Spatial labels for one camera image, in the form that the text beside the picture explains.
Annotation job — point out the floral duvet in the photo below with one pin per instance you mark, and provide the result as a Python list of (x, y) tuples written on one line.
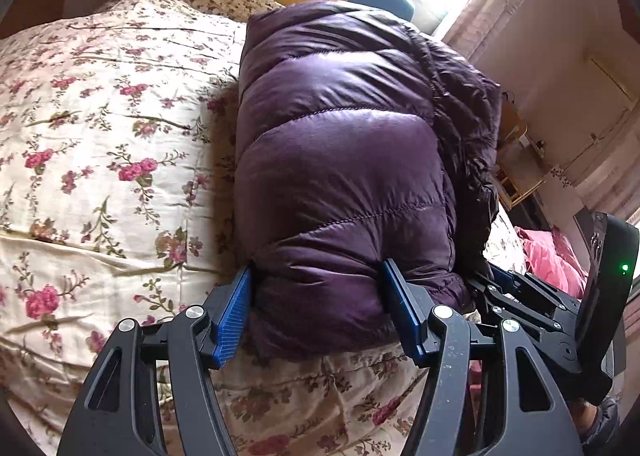
[(100, 110)]

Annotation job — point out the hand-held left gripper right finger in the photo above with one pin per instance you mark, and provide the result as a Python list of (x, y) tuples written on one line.
[(401, 307)]

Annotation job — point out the pink cloth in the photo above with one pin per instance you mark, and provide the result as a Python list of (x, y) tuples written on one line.
[(545, 256)]

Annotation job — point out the wooden chair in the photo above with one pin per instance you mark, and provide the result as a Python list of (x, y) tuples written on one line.
[(511, 188)]

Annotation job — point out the wooden side table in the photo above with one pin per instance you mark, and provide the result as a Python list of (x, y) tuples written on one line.
[(520, 130)]

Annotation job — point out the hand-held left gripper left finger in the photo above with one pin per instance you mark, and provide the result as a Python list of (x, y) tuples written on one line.
[(232, 317)]

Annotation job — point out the person's right forearm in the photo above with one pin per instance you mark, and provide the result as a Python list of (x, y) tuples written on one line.
[(600, 427)]

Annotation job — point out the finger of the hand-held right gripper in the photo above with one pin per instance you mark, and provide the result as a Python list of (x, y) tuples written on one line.
[(502, 277)]

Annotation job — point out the purple puffer jacket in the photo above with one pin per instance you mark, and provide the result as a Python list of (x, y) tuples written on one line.
[(340, 160)]

